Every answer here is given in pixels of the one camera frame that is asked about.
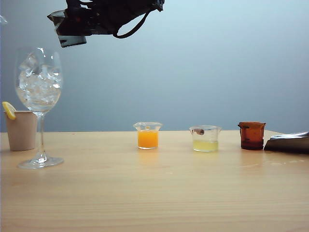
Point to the yellow lemon slice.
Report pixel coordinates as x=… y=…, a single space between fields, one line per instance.
x=9 y=110

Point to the clear measuring cup orange juice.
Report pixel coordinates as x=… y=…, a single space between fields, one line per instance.
x=147 y=139

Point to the beige paper cup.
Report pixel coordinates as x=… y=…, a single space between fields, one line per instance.
x=21 y=131

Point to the clear measuring cup pale yellow liquid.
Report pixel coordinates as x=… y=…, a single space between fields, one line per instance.
x=205 y=146

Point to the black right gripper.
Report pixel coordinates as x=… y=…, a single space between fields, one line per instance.
x=108 y=17

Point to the silver metal object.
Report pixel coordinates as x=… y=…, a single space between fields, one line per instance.
x=287 y=143

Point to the wine glass with ice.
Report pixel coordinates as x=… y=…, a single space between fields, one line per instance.
x=38 y=96

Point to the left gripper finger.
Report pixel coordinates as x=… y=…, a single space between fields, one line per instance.
x=3 y=19

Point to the amber brown glass measuring cup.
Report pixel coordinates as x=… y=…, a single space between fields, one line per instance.
x=252 y=136

